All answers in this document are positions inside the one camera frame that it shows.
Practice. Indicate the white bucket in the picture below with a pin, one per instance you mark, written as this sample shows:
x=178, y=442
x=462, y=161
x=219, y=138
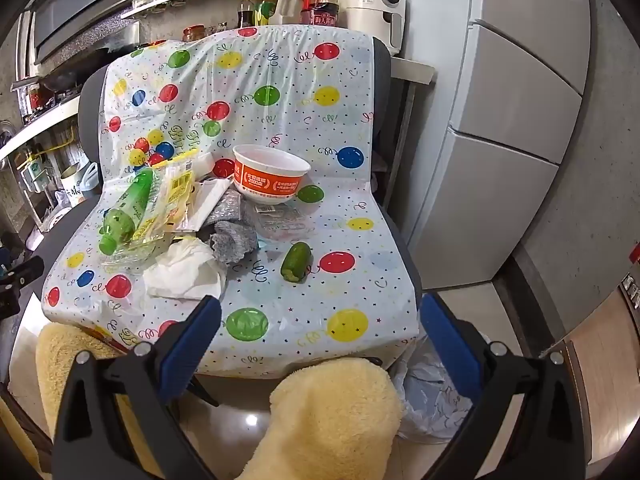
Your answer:
x=77, y=185

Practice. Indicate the clear plastic bag yellow print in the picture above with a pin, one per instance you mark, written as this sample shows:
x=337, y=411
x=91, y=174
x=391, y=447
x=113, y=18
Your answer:
x=172, y=195

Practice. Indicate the steel range hood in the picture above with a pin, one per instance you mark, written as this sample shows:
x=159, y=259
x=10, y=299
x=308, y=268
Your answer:
x=85, y=5

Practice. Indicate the white plastic jug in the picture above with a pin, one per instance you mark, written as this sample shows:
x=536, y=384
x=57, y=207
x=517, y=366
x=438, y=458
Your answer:
x=287, y=10

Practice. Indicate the white kitchen appliance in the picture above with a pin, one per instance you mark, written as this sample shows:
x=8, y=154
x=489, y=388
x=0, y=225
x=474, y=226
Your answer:
x=370, y=5

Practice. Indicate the grey refrigerator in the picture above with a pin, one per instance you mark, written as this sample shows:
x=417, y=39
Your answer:
x=500, y=160

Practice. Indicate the grey fluffy cloth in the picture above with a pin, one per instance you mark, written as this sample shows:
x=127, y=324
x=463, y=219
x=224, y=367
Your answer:
x=232, y=242

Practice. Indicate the black wok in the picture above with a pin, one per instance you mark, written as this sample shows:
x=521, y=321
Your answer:
x=62, y=80

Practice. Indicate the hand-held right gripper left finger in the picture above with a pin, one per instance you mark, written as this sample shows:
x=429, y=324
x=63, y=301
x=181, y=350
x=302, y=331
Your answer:
x=197, y=332

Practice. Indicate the person's left leg yellow fleece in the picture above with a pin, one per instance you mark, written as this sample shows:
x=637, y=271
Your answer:
x=65, y=350

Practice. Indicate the white kitchen counter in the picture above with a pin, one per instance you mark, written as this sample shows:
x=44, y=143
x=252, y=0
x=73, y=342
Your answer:
x=35, y=127

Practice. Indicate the wooden cabinet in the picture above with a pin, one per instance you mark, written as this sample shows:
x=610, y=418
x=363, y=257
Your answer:
x=607, y=385

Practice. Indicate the clear plastic tray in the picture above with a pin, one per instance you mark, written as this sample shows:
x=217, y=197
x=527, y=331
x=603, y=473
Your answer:
x=280, y=222

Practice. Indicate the green plastic bottle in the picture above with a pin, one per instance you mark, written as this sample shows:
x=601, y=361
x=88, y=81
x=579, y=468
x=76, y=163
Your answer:
x=127, y=205

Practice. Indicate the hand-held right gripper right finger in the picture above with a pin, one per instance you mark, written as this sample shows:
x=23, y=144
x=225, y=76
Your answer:
x=447, y=340

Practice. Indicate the orange and white paper bowl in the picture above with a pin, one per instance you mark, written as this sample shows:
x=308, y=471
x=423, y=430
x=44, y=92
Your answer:
x=270, y=180

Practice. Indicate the red lid jar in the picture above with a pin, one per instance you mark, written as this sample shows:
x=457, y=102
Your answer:
x=194, y=33

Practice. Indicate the crumpled white tissue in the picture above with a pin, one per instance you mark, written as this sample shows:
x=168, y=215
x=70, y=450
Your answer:
x=185, y=270

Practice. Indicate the balloon print plastic tablecloth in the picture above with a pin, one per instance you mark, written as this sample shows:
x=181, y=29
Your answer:
x=300, y=125

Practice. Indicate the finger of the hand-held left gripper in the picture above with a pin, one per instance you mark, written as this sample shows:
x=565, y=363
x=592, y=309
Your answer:
x=22, y=277

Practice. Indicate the white plastic bin bag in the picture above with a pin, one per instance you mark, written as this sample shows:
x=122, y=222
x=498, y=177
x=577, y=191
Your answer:
x=430, y=400

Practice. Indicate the green cucumber piece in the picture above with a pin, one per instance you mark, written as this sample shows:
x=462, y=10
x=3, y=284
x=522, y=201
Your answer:
x=296, y=261

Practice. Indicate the dark sauce bottle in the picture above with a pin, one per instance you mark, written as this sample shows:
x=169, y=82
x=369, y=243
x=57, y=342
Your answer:
x=245, y=12

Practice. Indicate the person's leg yellow fleece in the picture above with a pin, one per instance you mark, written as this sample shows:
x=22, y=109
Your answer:
x=65, y=350
x=330, y=420

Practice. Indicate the person's right leg yellow fleece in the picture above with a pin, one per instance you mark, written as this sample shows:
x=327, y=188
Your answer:
x=330, y=420

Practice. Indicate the green bottle yellow cap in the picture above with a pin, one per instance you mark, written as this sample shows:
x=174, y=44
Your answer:
x=265, y=10

